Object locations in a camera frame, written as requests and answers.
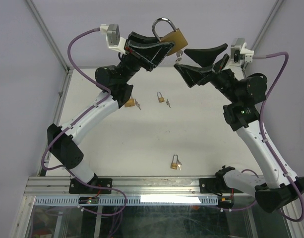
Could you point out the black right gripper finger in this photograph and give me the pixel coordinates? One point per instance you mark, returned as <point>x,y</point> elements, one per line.
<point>194,75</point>
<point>205,57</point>

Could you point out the left aluminium frame post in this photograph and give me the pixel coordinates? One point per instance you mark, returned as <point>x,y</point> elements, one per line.
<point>46,33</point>

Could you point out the medium brass padlock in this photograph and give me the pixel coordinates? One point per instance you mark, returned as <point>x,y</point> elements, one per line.
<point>130,103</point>

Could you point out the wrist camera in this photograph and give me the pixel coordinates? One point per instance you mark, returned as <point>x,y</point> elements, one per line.
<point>113,39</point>
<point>239,54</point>

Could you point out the right aluminium frame post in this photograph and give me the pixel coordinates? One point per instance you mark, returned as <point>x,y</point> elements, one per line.
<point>265,26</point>

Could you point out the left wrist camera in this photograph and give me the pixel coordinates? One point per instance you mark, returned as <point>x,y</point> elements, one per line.
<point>113,39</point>

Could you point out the aluminium frame post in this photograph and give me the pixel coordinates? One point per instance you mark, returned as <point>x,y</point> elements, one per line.
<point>265,26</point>
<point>46,33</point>

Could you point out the aluminium front rail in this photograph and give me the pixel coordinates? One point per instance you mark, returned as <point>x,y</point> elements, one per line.
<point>181,185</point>

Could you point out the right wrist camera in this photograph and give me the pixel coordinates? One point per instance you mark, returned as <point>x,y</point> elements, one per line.
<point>239,54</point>

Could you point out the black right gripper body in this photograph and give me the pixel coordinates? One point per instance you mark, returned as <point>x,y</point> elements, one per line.
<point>220,76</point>

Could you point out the grey slotted cable duct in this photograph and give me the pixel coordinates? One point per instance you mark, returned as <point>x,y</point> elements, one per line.
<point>141,200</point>

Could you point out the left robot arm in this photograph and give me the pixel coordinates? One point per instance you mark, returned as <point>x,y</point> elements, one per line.
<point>63,140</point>

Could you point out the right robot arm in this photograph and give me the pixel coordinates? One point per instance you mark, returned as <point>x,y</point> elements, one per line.
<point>279,184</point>

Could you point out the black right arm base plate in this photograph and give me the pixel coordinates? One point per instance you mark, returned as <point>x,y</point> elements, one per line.
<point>213,185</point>

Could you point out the small brass padlock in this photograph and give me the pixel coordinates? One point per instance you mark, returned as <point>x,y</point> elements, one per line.
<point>160,97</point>

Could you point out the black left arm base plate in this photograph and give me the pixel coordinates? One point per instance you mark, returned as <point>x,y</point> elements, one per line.
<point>78,188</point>

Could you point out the brass padlock with keys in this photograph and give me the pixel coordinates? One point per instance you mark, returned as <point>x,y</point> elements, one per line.
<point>174,162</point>

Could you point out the large brass padlock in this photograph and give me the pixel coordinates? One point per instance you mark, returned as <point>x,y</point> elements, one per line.
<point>175,36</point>

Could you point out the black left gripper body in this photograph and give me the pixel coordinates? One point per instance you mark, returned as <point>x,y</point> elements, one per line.
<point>144,64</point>

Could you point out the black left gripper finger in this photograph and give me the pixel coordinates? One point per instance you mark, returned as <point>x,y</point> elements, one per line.
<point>135,39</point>
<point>157,53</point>

